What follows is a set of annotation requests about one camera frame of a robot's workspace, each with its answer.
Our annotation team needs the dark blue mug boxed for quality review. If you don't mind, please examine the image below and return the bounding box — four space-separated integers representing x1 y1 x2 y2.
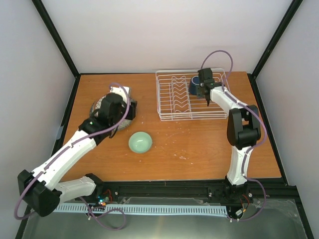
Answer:
188 76 200 96

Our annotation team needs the light green bowl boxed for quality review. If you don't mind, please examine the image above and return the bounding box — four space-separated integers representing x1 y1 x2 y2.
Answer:
129 131 153 153

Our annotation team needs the floral patterned plate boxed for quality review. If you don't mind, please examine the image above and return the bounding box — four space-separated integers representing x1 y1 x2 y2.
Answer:
90 95 110 118

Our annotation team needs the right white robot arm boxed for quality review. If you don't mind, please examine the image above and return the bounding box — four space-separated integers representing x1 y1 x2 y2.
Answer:
196 68 262 187

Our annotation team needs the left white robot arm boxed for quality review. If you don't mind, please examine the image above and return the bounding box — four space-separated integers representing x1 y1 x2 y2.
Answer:
17 87 137 217

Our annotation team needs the red and teal plate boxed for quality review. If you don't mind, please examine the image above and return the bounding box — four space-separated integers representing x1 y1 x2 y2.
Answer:
89 99 137 132

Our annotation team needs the white wire dish rack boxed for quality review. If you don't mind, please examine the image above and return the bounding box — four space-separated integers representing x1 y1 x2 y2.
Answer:
156 69 228 121

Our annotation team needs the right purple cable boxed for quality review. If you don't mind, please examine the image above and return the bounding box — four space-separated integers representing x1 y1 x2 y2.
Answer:
200 49 269 190

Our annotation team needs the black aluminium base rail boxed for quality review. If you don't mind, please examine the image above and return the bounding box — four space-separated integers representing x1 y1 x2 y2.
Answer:
74 180 252 204

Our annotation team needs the light blue cable duct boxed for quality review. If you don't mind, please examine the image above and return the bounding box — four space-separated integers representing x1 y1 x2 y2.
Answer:
54 202 228 217

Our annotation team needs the black frame post left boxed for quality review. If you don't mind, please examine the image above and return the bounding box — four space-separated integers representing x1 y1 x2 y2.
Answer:
31 0 80 78

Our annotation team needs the black frame post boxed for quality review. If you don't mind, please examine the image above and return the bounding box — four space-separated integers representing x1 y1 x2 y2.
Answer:
31 0 80 78
250 0 304 78

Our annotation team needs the black frame post right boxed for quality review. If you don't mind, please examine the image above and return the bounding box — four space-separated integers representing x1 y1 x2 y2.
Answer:
250 0 304 78

